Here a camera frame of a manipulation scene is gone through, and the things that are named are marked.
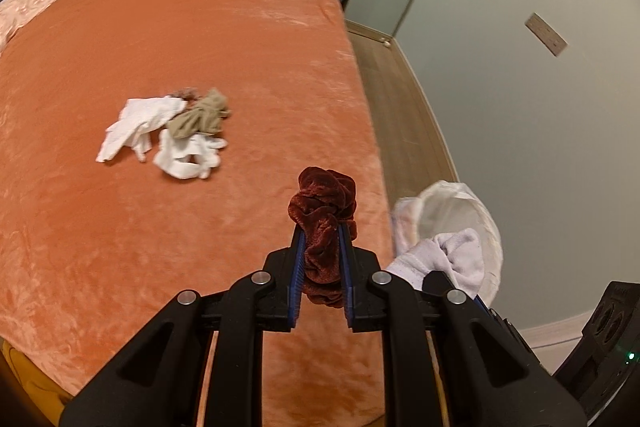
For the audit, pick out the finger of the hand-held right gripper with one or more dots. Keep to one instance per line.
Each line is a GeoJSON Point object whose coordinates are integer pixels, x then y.
{"type": "Point", "coordinates": [520, 342]}
{"type": "Point", "coordinates": [437, 281]}

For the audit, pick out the brown wall switch panel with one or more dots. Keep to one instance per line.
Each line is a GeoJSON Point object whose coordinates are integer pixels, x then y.
{"type": "Point", "coordinates": [546, 34]}

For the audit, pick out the small door stopper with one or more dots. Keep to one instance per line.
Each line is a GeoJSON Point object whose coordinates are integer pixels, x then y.
{"type": "Point", "coordinates": [386, 41]}

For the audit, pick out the dark red velvet scrunchie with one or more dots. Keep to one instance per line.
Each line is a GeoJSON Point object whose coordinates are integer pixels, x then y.
{"type": "Point", "coordinates": [320, 207]}

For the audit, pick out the small brown patterned cloth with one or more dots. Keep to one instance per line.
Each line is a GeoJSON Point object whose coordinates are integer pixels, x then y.
{"type": "Point", "coordinates": [186, 93]}

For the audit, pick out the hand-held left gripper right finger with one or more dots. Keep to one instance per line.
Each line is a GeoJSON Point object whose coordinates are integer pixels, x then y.
{"type": "Point", "coordinates": [346, 267]}

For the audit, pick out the olive brown cloth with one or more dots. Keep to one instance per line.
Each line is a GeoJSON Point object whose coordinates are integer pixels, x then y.
{"type": "Point", "coordinates": [200, 119]}

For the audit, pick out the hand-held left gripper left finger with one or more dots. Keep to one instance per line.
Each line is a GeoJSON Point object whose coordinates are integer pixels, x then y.
{"type": "Point", "coordinates": [297, 267]}

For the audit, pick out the orange plush blanket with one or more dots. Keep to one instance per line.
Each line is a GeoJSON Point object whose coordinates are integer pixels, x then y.
{"type": "Point", "coordinates": [150, 232]}

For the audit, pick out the bin with white liner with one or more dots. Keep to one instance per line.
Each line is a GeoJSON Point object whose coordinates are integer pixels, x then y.
{"type": "Point", "coordinates": [450, 207]}

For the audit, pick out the white glove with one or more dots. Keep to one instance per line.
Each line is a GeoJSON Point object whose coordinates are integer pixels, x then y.
{"type": "Point", "coordinates": [135, 122]}
{"type": "Point", "coordinates": [175, 157]}

